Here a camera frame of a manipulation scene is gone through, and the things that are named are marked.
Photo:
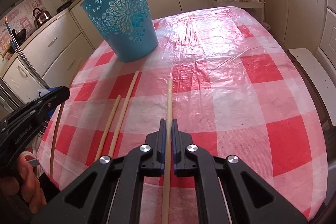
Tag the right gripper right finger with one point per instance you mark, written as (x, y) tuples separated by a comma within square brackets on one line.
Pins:
[(183, 166)]

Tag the steel kettle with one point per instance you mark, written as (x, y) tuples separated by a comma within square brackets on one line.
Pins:
[(41, 17)]

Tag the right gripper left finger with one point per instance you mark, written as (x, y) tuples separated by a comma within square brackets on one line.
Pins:
[(155, 158)]

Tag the mop handle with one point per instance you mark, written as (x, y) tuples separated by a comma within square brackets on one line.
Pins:
[(23, 59)]

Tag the black wok pan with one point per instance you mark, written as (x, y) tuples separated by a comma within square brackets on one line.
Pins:
[(20, 38)]

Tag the red checkered tablecloth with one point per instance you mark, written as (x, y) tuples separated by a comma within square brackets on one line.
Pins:
[(234, 90)]

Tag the blue perforated bin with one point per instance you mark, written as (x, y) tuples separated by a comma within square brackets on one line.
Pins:
[(126, 25)]

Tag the person's left hand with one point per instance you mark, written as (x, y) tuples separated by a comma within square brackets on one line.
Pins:
[(27, 184)]

